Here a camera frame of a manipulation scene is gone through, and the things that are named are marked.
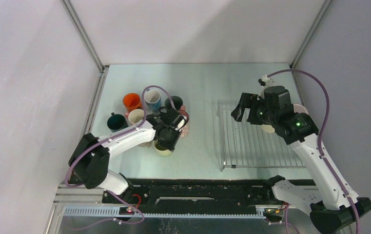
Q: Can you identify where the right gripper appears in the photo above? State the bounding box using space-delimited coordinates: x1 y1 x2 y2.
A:
231 93 277 127

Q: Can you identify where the pink patterned mug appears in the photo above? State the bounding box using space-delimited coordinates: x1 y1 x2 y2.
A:
179 110 190 137

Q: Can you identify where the pale green cup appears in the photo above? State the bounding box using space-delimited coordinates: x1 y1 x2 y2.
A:
153 141 173 157

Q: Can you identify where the cream cup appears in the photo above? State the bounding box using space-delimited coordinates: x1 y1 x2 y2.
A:
261 124 275 134

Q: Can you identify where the pink cup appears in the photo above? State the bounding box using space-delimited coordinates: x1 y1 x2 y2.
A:
127 109 145 125

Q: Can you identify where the light blue mug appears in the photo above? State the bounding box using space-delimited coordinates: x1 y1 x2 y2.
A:
144 89 161 112

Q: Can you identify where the orange mug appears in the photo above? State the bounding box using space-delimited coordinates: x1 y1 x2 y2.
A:
122 93 142 113

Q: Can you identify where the white lilac mug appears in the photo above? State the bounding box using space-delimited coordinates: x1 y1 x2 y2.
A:
293 104 309 114

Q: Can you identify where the dark green mug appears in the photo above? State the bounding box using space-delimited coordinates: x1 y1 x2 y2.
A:
106 113 128 133

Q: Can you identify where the beige mug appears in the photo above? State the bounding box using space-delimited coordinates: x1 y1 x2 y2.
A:
138 141 153 148

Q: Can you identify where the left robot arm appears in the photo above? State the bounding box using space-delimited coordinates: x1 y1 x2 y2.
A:
65 109 189 203

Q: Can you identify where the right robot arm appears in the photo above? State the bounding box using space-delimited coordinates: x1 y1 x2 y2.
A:
231 86 371 234

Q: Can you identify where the grey black mug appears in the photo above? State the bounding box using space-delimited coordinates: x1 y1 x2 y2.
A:
164 96 184 110

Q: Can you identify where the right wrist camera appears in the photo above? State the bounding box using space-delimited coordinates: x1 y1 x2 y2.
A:
258 75 275 99

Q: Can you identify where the wire dish rack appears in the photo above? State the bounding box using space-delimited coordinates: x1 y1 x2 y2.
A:
217 105 305 170

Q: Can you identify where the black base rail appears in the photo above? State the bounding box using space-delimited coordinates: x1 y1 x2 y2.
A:
120 179 283 215

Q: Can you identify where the grey cable duct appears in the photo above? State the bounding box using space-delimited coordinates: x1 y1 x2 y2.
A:
63 206 265 218

